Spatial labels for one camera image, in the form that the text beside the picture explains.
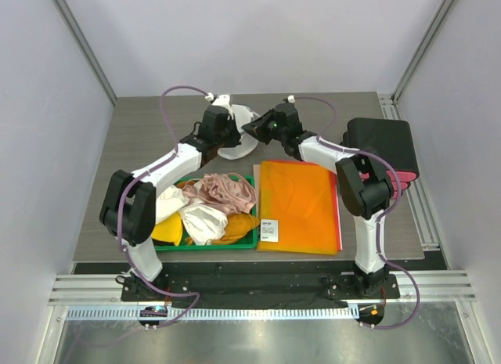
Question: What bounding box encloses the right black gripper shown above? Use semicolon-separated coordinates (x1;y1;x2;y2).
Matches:
244;107;287;144

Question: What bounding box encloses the white mesh laundry bag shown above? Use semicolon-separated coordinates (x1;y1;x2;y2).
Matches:
218;104;259;160

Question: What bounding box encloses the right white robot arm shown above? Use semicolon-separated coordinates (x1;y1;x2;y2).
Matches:
243;102;394;297

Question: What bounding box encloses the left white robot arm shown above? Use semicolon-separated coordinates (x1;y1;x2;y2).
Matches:
99;105;260;301

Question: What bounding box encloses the pink satin bra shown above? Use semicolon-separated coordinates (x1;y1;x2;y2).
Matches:
178;173;257;215

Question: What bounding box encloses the white bra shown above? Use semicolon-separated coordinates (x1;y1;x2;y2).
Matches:
151;186;228;247

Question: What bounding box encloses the mustard yellow bra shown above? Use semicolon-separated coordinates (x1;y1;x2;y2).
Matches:
152;212;260;247

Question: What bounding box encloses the orange plastic folder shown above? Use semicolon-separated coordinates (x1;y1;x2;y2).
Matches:
258;160;338;255

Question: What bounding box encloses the green plastic tray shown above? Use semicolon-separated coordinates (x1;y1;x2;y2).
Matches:
152;173;260;252

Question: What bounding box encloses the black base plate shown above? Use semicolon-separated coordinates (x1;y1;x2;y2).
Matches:
121;273;400;310

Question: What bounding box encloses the white cable duct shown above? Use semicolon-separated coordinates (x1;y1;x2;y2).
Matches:
66;305;359;323

